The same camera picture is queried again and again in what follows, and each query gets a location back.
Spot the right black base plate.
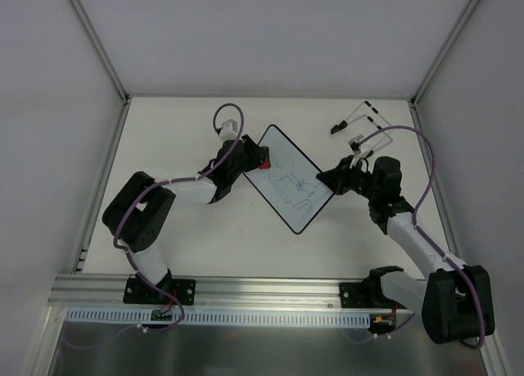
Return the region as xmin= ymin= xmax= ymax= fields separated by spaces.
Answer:
xmin=338 ymin=281 xmax=405 ymax=310

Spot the white slotted cable duct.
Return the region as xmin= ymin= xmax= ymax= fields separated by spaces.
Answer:
xmin=65 ymin=306 xmax=371 ymax=329

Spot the wire whiteboard stand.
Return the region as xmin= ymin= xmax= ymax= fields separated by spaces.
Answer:
xmin=329 ymin=101 xmax=393 ymax=153

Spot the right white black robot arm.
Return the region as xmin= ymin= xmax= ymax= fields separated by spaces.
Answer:
xmin=316 ymin=156 xmax=495 ymax=349

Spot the aluminium frame post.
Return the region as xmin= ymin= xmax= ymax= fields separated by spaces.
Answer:
xmin=410 ymin=0 xmax=482 ymax=106
xmin=67 ymin=0 xmax=129 ymax=104

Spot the white whiteboard black rim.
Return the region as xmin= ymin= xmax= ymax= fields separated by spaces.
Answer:
xmin=245 ymin=125 xmax=334 ymax=235

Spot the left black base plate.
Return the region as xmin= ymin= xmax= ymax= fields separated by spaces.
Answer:
xmin=122 ymin=276 xmax=197 ymax=306

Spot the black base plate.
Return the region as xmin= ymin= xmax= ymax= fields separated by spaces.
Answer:
xmin=122 ymin=276 xmax=197 ymax=306
xmin=338 ymin=281 xmax=405 ymax=310

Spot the aluminium mounting rail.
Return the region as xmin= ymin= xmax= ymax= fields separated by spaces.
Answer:
xmin=47 ymin=274 xmax=393 ymax=313

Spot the right aluminium frame post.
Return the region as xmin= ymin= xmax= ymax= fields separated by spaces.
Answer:
xmin=410 ymin=0 xmax=482 ymax=106

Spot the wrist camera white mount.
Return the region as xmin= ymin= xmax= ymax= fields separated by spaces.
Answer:
xmin=218 ymin=119 xmax=239 ymax=142
xmin=348 ymin=134 xmax=373 ymax=168

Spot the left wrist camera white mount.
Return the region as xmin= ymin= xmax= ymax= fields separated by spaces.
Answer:
xmin=218 ymin=119 xmax=239 ymax=142

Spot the left aluminium frame post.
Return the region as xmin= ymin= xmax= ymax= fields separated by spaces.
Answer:
xmin=67 ymin=0 xmax=129 ymax=104

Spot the red bone-shaped eraser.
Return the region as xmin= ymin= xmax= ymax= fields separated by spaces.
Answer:
xmin=259 ymin=158 xmax=271 ymax=170

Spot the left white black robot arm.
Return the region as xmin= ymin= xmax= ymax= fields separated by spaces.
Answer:
xmin=102 ymin=135 xmax=271 ymax=303

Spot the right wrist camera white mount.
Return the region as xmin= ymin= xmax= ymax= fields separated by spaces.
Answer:
xmin=348 ymin=134 xmax=373 ymax=168

